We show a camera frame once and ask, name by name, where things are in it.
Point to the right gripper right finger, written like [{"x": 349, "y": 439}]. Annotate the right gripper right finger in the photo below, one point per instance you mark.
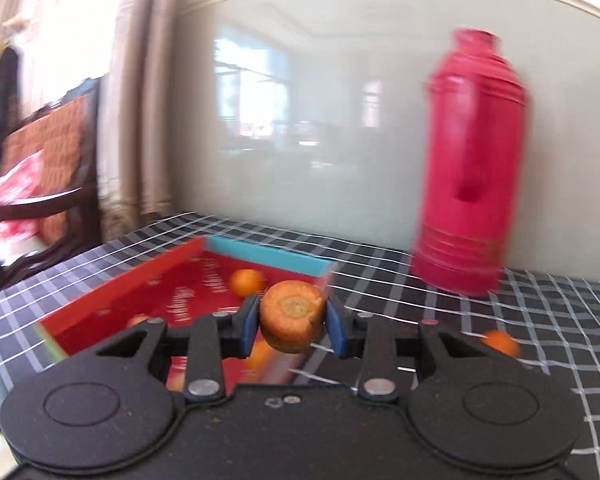
[{"x": 366, "y": 338}]

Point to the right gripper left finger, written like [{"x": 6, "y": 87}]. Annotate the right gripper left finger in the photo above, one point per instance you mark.
[{"x": 212, "y": 339}]

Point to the small orange mandarin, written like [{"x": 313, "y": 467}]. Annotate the small orange mandarin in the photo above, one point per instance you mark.
[{"x": 246, "y": 282}]

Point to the carrot chunk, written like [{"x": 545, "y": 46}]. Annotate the carrot chunk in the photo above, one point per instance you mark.
[{"x": 291, "y": 315}]

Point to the orange fruit front left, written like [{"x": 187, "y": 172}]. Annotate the orange fruit front left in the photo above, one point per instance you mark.
[{"x": 261, "y": 354}]

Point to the colourful cardboard box tray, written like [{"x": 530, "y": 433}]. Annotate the colourful cardboard box tray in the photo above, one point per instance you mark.
[{"x": 180, "y": 285}]

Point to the red thermos flask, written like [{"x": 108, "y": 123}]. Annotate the red thermos flask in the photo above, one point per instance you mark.
[{"x": 477, "y": 126}]

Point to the beige lace curtain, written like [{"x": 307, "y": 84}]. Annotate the beige lace curtain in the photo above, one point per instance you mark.
[{"x": 133, "y": 139}]

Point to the pink plastic bag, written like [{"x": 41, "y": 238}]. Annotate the pink plastic bag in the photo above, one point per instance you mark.
[{"x": 20, "y": 183}]

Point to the dark wooden armchair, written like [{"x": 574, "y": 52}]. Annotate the dark wooden armchair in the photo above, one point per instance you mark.
[{"x": 66, "y": 206}]

